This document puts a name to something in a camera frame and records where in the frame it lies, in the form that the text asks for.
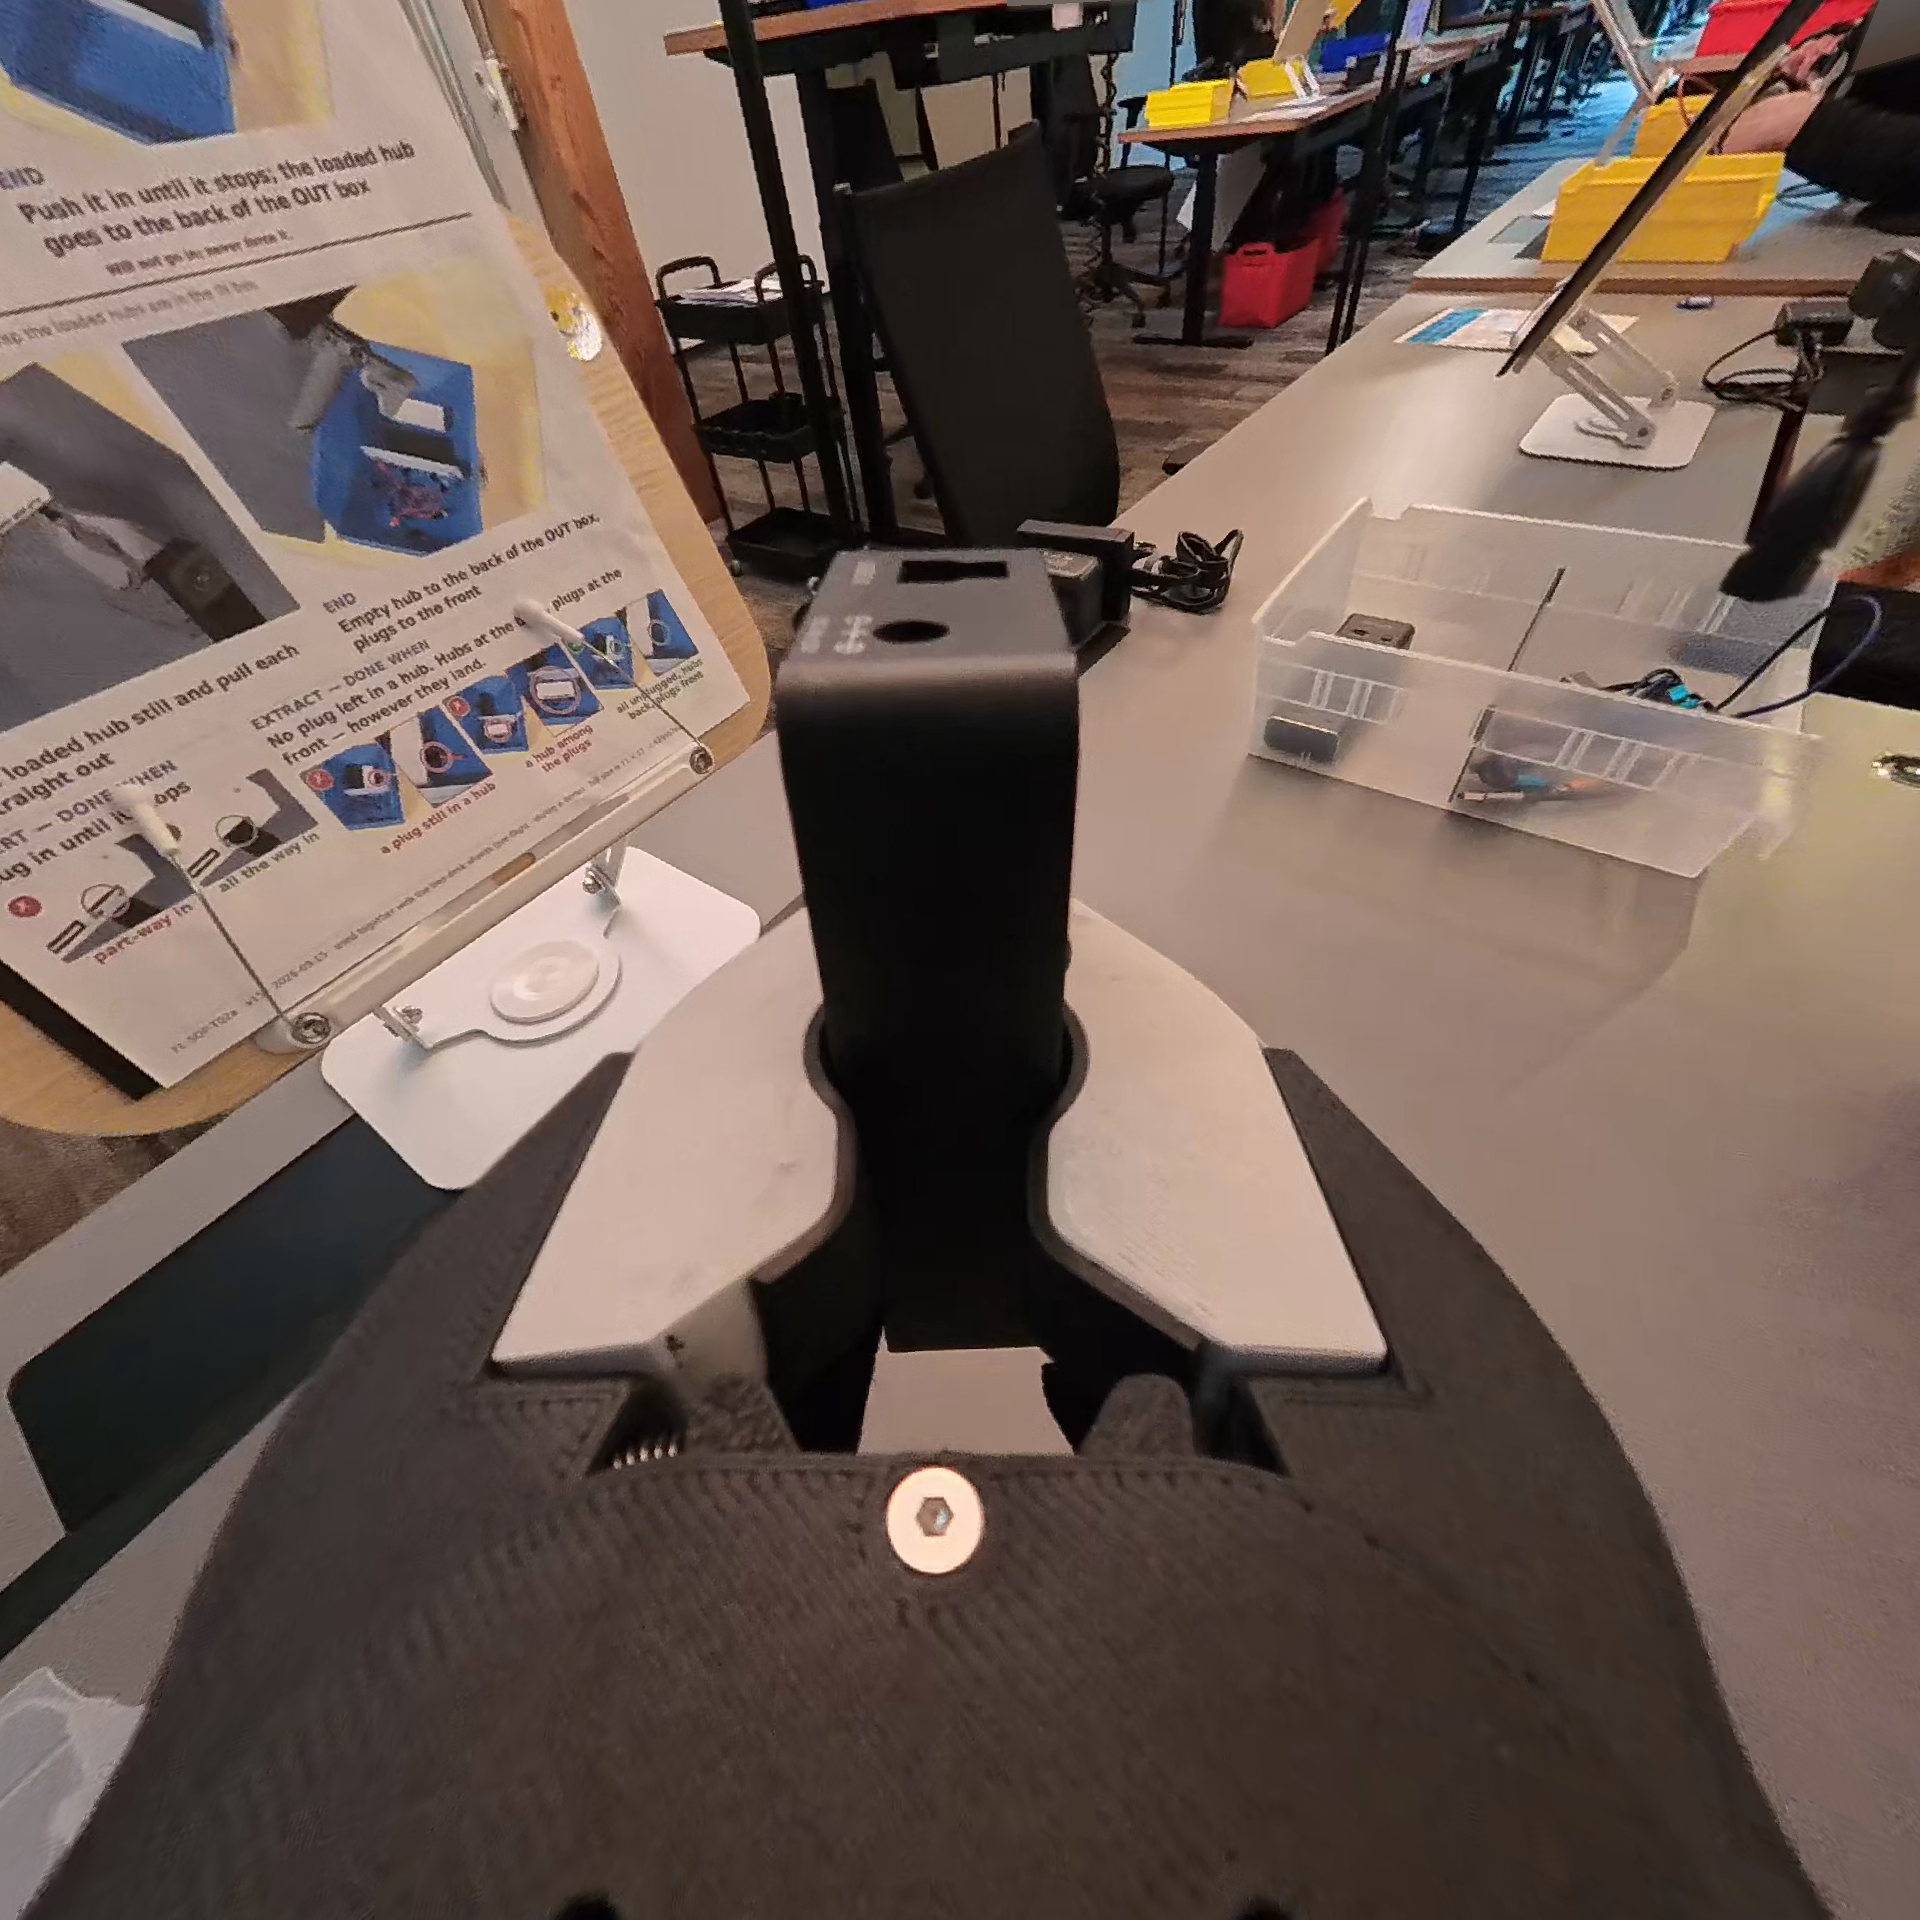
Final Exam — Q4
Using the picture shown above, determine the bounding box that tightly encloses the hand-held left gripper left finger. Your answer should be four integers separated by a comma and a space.
489, 907, 860, 1396

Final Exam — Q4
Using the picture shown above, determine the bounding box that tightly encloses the large yellow storage bin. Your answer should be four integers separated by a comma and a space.
1546, 146, 1791, 266

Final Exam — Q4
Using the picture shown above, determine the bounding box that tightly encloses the printed instruction sheet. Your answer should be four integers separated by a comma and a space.
0, 0, 753, 1094

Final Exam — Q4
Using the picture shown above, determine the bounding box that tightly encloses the black office chair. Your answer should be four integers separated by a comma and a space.
831, 124, 1124, 550

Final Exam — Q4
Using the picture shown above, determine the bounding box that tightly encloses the dark cloth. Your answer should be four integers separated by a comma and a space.
1809, 583, 1920, 720

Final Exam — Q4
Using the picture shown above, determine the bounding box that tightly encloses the black charger with cable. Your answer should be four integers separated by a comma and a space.
1704, 298, 1863, 409

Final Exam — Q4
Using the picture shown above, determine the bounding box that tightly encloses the wooden display board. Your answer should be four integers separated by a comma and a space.
0, 194, 770, 1136

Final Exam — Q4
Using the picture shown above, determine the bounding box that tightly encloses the wooden post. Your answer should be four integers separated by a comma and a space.
479, 0, 729, 528

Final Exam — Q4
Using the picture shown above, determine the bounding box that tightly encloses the white board stand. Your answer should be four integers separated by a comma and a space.
320, 849, 762, 1192

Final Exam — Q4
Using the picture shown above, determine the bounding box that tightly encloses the black power adapter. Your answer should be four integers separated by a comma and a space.
1018, 518, 1136, 650

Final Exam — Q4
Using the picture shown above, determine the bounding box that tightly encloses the black tripod stand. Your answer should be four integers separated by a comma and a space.
1721, 247, 1920, 606

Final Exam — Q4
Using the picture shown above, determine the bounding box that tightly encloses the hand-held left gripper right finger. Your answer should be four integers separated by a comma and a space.
1028, 896, 1392, 1379

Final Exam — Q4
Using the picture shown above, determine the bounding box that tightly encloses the black utility cart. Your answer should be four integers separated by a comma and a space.
650, 257, 864, 585

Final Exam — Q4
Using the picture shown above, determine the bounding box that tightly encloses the black coiled cable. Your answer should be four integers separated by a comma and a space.
1128, 527, 1251, 616

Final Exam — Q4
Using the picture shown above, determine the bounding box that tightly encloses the clear plastic organizer box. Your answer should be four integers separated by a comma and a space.
1248, 496, 1836, 881

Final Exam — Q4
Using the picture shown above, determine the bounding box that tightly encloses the tablet with white stand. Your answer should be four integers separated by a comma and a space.
1498, 0, 1809, 471

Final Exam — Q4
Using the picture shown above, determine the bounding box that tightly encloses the black stool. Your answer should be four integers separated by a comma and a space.
1067, 162, 1187, 324

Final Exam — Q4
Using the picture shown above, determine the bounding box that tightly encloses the red storage bin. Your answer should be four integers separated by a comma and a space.
1704, 0, 1878, 65
1219, 194, 1353, 332

